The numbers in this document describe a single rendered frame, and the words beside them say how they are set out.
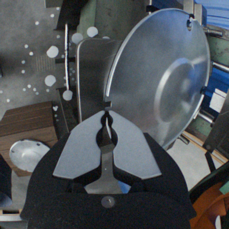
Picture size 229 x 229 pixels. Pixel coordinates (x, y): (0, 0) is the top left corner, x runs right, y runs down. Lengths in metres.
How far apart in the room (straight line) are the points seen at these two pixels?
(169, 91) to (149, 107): 0.04
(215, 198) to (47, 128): 0.84
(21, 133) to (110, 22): 0.63
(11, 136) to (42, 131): 0.19
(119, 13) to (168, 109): 0.23
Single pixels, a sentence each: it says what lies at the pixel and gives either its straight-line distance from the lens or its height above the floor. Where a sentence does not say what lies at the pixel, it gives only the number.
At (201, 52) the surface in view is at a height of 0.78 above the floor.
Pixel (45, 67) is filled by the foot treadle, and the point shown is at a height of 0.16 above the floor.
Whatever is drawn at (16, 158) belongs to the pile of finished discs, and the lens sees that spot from 0.83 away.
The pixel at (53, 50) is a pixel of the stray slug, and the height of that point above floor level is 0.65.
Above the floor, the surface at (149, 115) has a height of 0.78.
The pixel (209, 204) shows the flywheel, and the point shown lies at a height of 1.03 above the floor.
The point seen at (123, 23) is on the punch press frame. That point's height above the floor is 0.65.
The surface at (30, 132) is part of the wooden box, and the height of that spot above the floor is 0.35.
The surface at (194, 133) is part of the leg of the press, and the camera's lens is 0.65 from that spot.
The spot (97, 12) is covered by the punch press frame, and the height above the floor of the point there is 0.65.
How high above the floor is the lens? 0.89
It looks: 48 degrees down
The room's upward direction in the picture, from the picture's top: 136 degrees clockwise
